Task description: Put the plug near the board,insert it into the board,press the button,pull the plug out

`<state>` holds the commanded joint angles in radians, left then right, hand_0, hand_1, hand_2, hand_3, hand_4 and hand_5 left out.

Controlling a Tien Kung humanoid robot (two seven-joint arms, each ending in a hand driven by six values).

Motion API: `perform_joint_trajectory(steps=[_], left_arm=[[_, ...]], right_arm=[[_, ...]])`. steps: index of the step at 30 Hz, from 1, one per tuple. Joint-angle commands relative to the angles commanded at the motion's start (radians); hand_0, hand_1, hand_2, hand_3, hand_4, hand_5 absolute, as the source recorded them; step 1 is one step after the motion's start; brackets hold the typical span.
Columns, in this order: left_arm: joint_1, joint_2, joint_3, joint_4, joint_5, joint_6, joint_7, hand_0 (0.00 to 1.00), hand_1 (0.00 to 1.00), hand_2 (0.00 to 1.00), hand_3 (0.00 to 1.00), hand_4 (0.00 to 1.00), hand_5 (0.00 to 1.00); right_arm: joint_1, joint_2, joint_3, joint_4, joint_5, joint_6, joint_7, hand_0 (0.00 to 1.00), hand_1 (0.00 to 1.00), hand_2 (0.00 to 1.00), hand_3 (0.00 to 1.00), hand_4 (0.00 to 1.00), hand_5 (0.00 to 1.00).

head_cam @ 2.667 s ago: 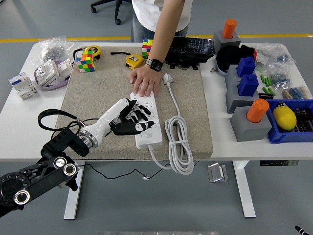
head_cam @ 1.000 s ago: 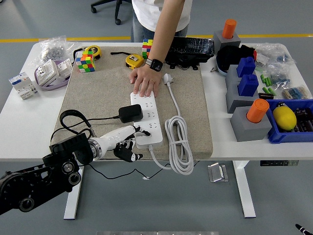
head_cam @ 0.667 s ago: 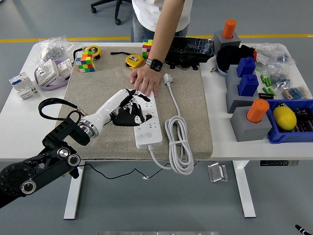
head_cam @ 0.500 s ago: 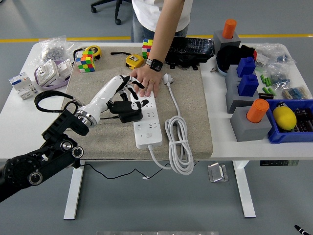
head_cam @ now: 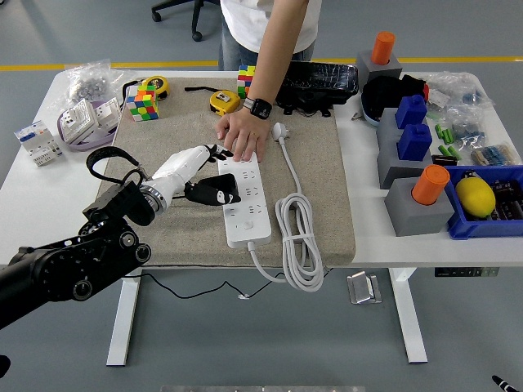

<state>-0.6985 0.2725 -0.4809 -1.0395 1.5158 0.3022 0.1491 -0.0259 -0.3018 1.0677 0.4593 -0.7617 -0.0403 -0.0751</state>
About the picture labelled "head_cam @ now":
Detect person's left hand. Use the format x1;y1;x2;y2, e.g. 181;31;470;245
215;109;270;163

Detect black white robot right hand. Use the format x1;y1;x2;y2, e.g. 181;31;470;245
492;374;523;392

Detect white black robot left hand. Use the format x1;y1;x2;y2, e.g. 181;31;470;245
150;143;243;207

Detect thin black adapter cord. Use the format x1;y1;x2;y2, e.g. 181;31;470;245
122;195;344;302

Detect black power adapter plug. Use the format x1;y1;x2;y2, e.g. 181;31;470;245
198;173;240;201

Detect white power strip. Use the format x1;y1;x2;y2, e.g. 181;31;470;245
216;154;274;249

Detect black smartwatch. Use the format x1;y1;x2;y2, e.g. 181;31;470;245
244;96;274;121

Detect tall multicolour puzzle cube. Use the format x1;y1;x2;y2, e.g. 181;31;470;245
237;64;257;99

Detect grey-brown mat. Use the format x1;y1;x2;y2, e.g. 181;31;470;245
83;76;357;269

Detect green-faced puzzle cube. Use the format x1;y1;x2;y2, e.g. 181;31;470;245
125;83;160;123

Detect yellow black round tape measure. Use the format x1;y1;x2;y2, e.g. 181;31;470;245
121;75;171;108

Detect purple tray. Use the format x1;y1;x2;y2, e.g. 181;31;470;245
56;97;122;153

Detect black foil-wrapped device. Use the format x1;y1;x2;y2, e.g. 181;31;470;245
275;60;360;118

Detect person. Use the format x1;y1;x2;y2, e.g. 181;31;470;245
218;0;324;73

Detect white table leg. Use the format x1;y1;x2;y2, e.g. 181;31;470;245
387;268;429;364
105;269;142;367

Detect black table control panel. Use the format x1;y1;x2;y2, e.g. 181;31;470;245
434;267;500;278

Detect black office chair base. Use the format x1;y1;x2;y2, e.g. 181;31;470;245
150;0;221;42

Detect light blue bowl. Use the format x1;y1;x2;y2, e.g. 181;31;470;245
359;91;383;129

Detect clear bag of metal nuts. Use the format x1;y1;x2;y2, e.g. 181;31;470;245
65;59;123;105

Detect black cloth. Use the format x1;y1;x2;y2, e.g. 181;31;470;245
361;73;428;123

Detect grey stepped block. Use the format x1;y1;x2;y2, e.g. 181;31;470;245
375;107;436;190

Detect white circuit breaker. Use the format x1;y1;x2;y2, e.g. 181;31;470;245
14;119;65;167

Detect orange cylinder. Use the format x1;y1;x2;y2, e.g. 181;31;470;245
370;31;396;66
411;164;451;205

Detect blue plastic bin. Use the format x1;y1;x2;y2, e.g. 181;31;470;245
443;164;523;241

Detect blue block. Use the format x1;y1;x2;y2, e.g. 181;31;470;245
397;122;433;161
394;94;428;130

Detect black electronic parts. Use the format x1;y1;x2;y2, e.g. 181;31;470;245
489;179;523;221

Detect yellow lemon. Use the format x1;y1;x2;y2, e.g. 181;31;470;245
455;176;497;218

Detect clear bag with white parts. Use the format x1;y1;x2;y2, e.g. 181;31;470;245
424;72;498;109

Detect clear bag of blue resistors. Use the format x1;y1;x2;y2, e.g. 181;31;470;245
447;104;498;146

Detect clear bag of taped resistors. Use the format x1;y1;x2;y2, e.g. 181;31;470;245
469;140;520;167

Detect white power strip cord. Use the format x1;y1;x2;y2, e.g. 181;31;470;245
248;122;326;292

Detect yellow tape measure with strap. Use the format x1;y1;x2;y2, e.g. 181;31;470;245
184;85;242;118

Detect white wall switch panel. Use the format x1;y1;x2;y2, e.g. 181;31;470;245
94;96;123;131

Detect white wall socket panel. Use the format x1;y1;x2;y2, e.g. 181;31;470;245
60;97;99;144

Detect silver metal bracket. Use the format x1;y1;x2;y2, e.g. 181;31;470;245
346;269;383;305

